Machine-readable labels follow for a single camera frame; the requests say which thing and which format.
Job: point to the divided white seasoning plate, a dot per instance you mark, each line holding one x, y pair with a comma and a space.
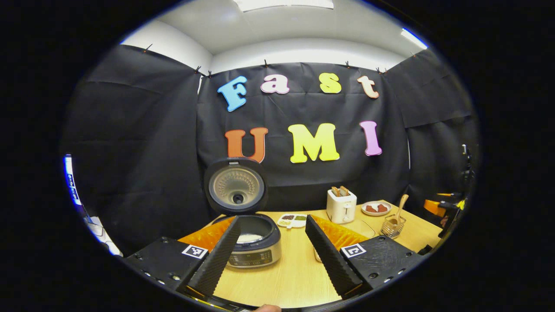
292, 221

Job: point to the computer monitor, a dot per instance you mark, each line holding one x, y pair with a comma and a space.
71, 182

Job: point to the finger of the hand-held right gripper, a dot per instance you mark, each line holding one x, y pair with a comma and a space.
433, 207

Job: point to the long ceiling light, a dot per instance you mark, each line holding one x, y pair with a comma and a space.
282, 4

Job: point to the wooden spoon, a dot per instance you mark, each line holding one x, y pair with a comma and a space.
401, 207

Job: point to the silver black rice cooker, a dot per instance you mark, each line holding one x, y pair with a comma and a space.
236, 186

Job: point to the small ceiling light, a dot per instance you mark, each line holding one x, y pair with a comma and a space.
414, 39

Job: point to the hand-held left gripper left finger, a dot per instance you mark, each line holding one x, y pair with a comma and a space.
219, 260

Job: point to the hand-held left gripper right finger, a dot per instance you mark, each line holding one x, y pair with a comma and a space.
331, 260

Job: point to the white toaster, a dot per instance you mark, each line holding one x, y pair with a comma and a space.
341, 210

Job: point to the brown meat piece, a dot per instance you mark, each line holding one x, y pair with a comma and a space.
370, 209
382, 208

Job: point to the white rice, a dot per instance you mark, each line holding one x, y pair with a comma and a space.
250, 238

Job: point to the small white plate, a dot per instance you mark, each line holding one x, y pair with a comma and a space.
376, 213

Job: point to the white side desk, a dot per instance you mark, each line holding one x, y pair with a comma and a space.
102, 236

